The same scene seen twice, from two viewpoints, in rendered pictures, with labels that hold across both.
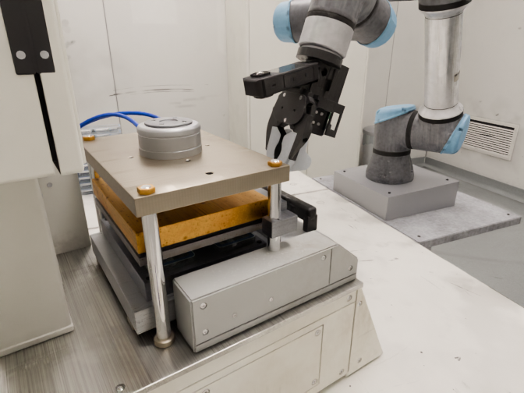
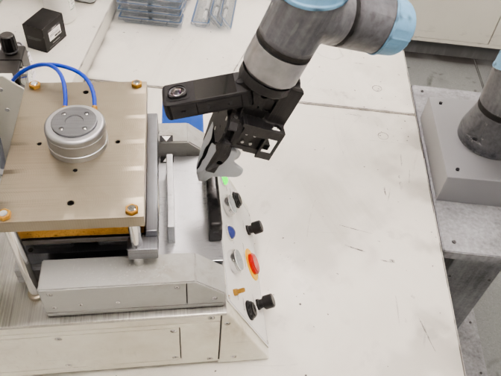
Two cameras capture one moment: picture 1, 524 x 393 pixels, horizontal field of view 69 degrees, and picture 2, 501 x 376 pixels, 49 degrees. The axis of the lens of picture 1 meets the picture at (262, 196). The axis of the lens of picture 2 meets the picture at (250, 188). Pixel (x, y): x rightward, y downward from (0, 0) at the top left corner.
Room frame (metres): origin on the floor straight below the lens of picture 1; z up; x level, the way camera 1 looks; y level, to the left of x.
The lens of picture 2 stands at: (0.09, -0.31, 1.64)
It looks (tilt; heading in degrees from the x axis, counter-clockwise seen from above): 48 degrees down; 23
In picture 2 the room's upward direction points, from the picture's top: 6 degrees clockwise
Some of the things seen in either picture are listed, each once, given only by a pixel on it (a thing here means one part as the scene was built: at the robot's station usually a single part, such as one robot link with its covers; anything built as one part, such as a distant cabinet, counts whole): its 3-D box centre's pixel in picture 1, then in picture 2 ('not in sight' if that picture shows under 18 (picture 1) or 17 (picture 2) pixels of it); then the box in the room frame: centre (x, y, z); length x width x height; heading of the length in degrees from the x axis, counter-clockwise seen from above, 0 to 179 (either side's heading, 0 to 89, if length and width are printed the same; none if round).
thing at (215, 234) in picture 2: (282, 203); (212, 195); (0.59, -0.04, 0.99); 0.15 x 0.02 x 0.04; 34
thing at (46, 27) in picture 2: not in sight; (45, 30); (0.97, 0.69, 0.83); 0.09 x 0.06 x 0.07; 8
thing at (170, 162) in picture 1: (144, 170); (60, 146); (0.48, 0.15, 1.08); 0.31 x 0.24 x 0.13; 34
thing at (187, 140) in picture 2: not in sight; (144, 147); (0.64, 0.13, 0.97); 0.26 x 0.05 x 0.07; 124
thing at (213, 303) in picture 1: (275, 278); (136, 283); (0.41, -0.02, 0.97); 0.25 x 0.05 x 0.07; 124
